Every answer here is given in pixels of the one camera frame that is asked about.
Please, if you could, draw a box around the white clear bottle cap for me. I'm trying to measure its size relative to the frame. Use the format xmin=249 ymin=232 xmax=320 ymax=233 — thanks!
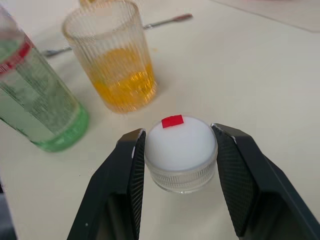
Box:
xmin=144 ymin=114 xmax=219 ymax=196

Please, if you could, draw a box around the green square glass bottle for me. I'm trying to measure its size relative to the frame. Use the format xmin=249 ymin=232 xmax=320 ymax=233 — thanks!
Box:
xmin=0 ymin=4 xmax=90 ymax=153

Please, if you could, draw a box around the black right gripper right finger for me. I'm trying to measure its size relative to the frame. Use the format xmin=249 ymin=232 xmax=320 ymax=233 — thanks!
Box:
xmin=210 ymin=122 xmax=320 ymax=240

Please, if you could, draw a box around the ribbed glass with yellow liquid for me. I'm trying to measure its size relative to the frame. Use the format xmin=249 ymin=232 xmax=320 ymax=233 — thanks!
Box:
xmin=61 ymin=0 xmax=159 ymax=115

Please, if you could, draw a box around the long metal spoon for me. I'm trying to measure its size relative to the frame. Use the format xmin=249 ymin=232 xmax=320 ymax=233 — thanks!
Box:
xmin=41 ymin=13 xmax=194 ymax=57

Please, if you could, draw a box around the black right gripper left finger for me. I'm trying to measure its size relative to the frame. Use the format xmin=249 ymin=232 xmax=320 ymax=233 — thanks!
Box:
xmin=66 ymin=128 xmax=147 ymax=240

